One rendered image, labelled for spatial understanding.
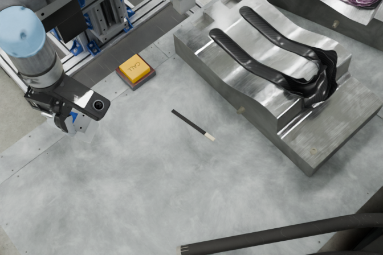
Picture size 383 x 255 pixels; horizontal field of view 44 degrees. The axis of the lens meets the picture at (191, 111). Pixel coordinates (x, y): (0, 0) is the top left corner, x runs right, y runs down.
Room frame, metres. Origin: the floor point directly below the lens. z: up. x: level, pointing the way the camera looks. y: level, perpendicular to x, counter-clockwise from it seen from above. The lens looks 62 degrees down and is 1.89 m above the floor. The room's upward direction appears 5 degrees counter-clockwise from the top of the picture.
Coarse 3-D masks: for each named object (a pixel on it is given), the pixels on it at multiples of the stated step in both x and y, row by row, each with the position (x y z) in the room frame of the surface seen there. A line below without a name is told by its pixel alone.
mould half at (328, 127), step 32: (256, 0) 0.85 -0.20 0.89; (192, 32) 0.76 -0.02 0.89; (256, 32) 0.74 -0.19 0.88; (288, 32) 0.73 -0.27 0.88; (192, 64) 0.70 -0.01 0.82; (224, 64) 0.65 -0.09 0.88; (288, 64) 0.61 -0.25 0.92; (224, 96) 0.60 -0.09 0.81; (256, 96) 0.53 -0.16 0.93; (288, 96) 0.52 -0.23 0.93; (352, 96) 0.54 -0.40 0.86; (256, 128) 0.50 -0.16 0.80; (288, 128) 0.47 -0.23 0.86; (320, 128) 0.46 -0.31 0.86; (352, 128) 0.45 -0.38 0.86; (320, 160) 0.38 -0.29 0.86
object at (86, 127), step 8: (72, 112) 0.52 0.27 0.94; (80, 112) 0.51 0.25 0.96; (72, 120) 0.50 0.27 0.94; (80, 120) 0.49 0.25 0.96; (88, 120) 0.49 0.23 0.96; (80, 128) 0.47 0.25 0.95; (88, 128) 0.47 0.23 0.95; (96, 128) 0.49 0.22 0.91; (80, 136) 0.46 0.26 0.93; (88, 136) 0.46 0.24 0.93
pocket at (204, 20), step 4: (204, 16) 0.82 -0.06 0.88; (208, 16) 0.81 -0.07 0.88; (196, 20) 0.81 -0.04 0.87; (200, 20) 0.81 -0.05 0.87; (204, 20) 0.81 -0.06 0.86; (208, 20) 0.81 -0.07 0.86; (212, 20) 0.80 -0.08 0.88; (196, 24) 0.80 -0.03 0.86; (200, 24) 0.80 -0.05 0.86; (204, 24) 0.80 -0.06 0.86; (208, 24) 0.80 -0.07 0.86; (200, 28) 0.79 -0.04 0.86
